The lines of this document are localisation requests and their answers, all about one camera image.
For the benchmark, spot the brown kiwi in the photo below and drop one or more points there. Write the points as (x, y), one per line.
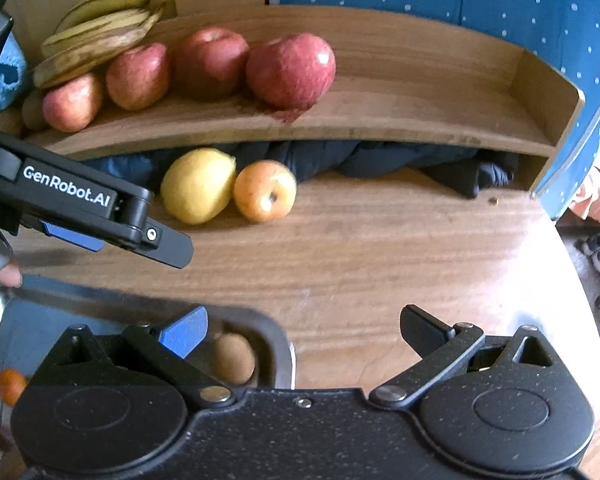
(234, 357)
(32, 110)
(9, 124)

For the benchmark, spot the yellow banana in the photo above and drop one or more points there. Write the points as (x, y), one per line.
(110, 25)

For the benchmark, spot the small tangerine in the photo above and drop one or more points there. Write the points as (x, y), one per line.
(10, 385)

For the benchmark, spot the blue plastic bag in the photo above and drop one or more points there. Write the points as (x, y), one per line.
(10, 70)

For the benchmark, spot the blue dotted cloth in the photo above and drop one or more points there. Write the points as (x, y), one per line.
(480, 0)

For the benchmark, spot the curved wooden shelf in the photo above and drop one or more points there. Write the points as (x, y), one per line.
(405, 85)

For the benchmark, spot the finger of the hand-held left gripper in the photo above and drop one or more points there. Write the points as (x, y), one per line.
(75, 239)
(170, 249)

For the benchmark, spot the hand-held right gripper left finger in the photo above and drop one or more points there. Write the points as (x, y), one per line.
(187, 333)

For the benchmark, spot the red apple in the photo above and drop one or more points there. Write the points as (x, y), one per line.
(137, 76)
(291, 71)
(72, 102)
(211, 62)

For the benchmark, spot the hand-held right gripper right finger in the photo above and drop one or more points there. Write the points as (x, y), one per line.
(422, 330)

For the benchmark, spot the brown-spotted banana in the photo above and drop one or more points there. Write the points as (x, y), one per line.
(80, 62)

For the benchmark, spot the yellow lemon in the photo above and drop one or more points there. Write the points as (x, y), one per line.
(197, 185)

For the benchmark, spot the green-yellow banana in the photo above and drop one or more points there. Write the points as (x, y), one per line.
(105, 2)

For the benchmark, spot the metal tray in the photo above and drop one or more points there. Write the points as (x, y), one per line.
(55, 310)

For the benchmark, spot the person's left hand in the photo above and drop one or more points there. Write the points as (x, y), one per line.
(5, 277)

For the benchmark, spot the dark blue cloth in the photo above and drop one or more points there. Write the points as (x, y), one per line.
(380, 160)

